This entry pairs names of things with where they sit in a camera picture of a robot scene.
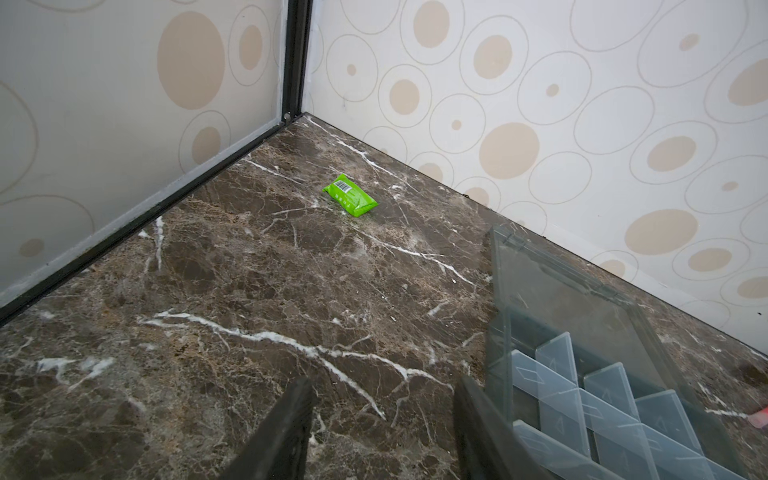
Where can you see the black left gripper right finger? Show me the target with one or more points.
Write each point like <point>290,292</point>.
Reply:
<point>487,448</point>

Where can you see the green snack packet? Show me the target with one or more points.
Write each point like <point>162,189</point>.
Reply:
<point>351,197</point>

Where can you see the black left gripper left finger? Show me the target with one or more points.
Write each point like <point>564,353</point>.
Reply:
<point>278,449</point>

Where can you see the clear plastic organizer box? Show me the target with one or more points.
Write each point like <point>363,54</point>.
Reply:
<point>583,383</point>

